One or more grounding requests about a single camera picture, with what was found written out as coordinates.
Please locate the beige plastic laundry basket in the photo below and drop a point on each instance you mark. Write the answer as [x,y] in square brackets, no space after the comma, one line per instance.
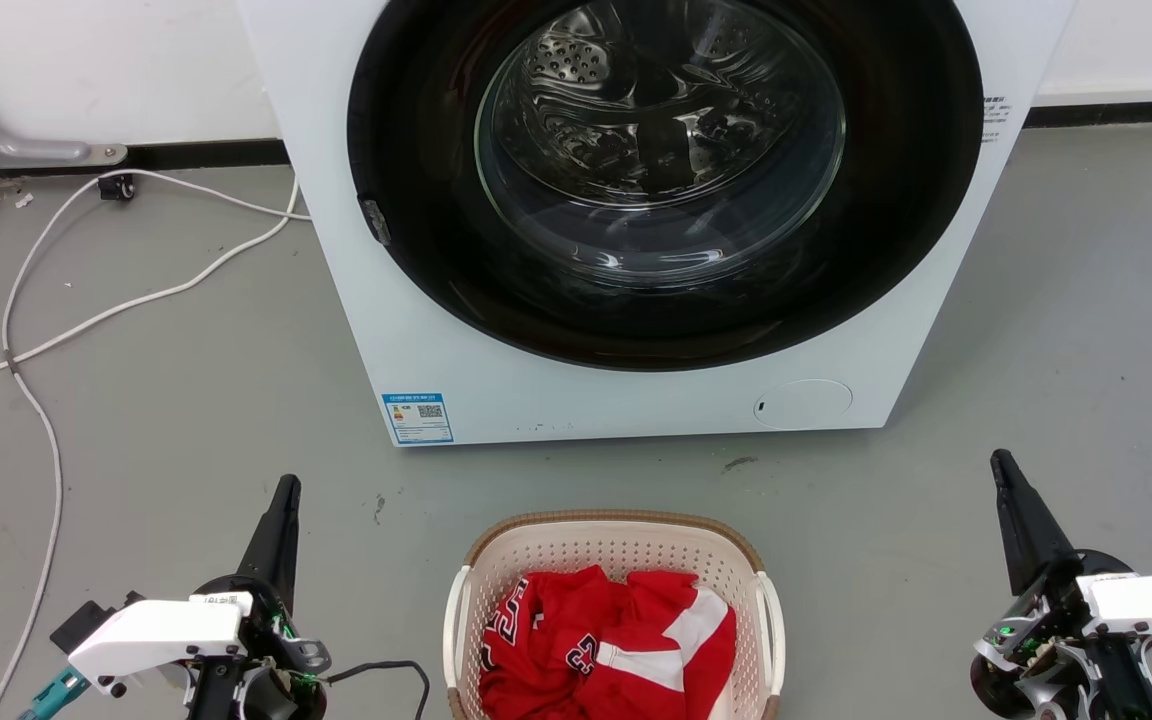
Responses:
[586,545]

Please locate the round white filter cap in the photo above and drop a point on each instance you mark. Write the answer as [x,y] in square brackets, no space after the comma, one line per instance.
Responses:
[804,404]

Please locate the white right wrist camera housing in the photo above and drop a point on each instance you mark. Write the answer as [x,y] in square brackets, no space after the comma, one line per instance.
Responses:
[1151,600]

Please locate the white front-load washing machine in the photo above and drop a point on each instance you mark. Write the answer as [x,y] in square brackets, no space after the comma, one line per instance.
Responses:
[406,330]

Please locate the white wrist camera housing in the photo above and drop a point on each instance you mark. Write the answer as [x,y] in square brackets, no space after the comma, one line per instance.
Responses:
[1151,600]
[156,630]

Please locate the small black floor plug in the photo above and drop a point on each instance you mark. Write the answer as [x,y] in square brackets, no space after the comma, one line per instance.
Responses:
[117,187]

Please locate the grey wall pipe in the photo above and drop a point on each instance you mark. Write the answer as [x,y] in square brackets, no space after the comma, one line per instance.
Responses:
[26,150]

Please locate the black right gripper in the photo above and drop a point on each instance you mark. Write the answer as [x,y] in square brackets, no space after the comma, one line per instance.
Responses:
[1031,640]

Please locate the red and white jersey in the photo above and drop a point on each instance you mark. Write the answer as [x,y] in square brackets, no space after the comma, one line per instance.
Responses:
[626,650]

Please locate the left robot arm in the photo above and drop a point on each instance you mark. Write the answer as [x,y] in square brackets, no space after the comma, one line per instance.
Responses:
[216,700]

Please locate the blue energy label sticker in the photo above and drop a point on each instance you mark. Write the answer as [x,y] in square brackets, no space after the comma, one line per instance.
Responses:
[417,418]

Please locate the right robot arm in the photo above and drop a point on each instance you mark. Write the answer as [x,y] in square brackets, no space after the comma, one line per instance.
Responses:
[1131,690]

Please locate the black round washer door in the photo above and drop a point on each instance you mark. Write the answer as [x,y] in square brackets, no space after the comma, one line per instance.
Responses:
[416,150]

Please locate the small printed text sticker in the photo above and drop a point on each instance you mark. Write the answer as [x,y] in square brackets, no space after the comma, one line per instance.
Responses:
[995,118]

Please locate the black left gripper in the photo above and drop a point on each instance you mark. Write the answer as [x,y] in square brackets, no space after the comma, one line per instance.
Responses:
[276,650]

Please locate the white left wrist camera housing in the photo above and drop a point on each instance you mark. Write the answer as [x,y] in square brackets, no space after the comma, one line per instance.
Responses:
[156,630]

